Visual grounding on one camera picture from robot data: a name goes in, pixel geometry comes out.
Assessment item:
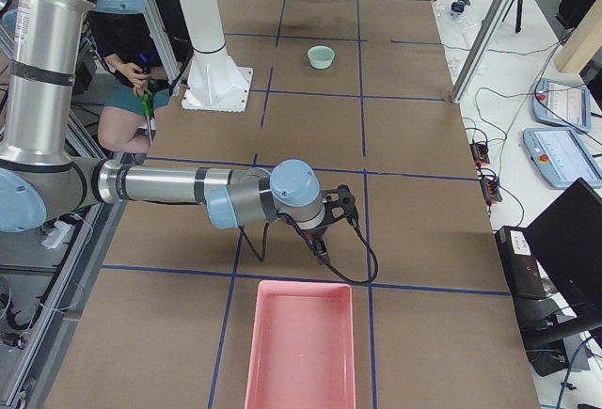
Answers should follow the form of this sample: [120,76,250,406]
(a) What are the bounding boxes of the far teach pendant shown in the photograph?
[532,78,592,134]

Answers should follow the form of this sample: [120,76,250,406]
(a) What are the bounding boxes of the aluminium frame post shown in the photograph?
[451,0,512,103]

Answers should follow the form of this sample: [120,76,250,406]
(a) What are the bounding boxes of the green handled grabber tool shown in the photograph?
[142,90,153,144]

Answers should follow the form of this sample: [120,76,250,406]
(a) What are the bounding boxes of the mint green bowl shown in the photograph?
[307,45,336,70]

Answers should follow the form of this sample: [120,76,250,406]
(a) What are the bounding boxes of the pink plastic bin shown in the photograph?
[245,280,356,408]

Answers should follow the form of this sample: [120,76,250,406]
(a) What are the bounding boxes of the far orange black connector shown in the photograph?
[470,142,490,167]

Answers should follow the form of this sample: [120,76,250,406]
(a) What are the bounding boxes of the white power strip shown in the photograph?
[40,220,71,249]

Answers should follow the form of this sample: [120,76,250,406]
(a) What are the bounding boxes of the black small tripod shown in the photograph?
[501,0,523,33]

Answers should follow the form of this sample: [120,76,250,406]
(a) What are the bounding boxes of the black monitor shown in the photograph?
[524,178,601,313]

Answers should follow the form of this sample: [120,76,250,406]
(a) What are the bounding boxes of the near orange black connector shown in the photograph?
[480,176,502,206]

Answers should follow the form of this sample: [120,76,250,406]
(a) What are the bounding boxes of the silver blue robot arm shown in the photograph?
[1,0,332,261]

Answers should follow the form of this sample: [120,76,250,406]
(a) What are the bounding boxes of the seated person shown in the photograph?
[87,11,169,154]

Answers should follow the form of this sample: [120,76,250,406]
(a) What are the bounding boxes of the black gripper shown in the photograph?
[300,222,330,261]

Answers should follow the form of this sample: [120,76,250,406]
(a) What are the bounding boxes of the black computer box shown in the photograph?
[495,226,547,300]

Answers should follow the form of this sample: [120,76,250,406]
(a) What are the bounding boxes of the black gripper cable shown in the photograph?
[281,213,378,284]

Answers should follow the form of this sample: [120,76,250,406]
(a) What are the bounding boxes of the orange black connector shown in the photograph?
[470,142,490,167]
[480,176,502,206]

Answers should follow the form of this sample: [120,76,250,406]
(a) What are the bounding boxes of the white camera stand column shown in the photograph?
[180,0,253,113]

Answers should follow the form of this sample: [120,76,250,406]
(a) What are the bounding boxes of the dark blue handheld tool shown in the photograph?
[451,0,470,15]

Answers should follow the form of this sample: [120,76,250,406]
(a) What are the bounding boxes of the near teach pendant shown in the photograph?
[522,127,601,189]

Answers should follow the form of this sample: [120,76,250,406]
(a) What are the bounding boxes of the teach pendant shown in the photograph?
[522,127,601,189]
[532,78,592,134]

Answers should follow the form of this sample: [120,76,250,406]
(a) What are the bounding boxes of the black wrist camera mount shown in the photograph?
[321,184,359,228]

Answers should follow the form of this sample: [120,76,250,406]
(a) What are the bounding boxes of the wooden board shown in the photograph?
[554,0,602,73]

